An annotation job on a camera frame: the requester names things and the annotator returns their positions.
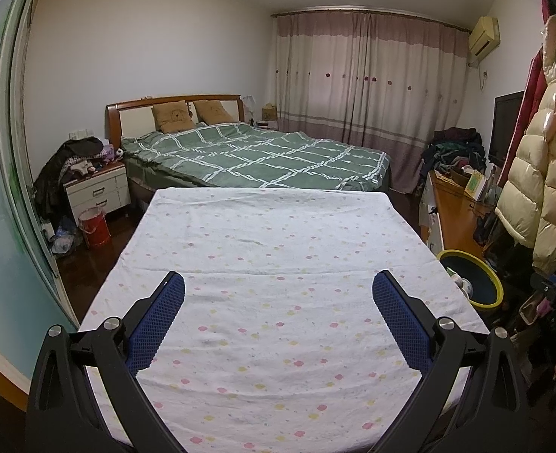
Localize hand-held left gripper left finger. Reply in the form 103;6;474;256
25;271;186;453

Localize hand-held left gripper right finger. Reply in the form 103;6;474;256
372;271;528;453

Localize yellow rimmed blue trash bin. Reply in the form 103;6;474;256
436;249;504;310

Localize red bucket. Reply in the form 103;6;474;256
78;208;112;250

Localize wooden desk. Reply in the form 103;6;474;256
426;170;496;254

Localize plastic bags on floor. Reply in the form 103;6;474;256
46;217;86;256

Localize green book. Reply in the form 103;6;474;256
464;170;489;202

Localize white nightstand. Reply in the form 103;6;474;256
63;163;132;220

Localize black television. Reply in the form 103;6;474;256
488;91;526;166

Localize dark clothes pile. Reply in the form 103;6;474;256
419;127;489;186

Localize clothes pile on nightstand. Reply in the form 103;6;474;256
32;136;126;219

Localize green checked quilt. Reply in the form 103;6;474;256
120;123;388;190

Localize glass sliding wardrobe door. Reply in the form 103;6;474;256
0;0;79;388

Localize brown pillow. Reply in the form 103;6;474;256
193;99;236;125
151;100;197;134

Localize wooden bed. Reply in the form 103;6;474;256
105;94;394;200

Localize pink beige curtain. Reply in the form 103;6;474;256
271;8;470;195

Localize wall air conditioner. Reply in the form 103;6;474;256
467;15;501;62

